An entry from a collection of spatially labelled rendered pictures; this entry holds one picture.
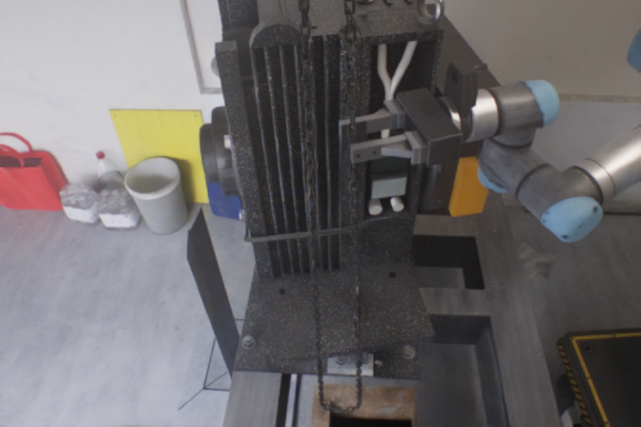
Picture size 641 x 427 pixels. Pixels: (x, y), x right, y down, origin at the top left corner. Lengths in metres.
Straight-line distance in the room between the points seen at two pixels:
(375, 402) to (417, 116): 1.63
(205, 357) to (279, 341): 1.06
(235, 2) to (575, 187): 0.82
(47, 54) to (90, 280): 1.14
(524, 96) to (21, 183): 2.81
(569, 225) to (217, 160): 0.74
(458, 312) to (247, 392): 0.70
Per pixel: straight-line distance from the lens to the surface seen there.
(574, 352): 2.12
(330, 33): 0.95
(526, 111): 0.79
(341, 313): 1.33
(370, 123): 0.75
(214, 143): 1.14
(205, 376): 2.28
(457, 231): 1.87
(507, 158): 0.83
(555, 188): 0.79
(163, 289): 2.61
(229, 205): 2.71
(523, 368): 1.62
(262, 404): 1.49
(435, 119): 0.73
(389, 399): 2.21
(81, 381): 2.49
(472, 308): 1.68
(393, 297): 1.36
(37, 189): 3.15
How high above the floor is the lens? 2.04
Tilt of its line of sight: 44 degrees down
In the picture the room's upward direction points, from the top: 2 degrees counter-clockwise
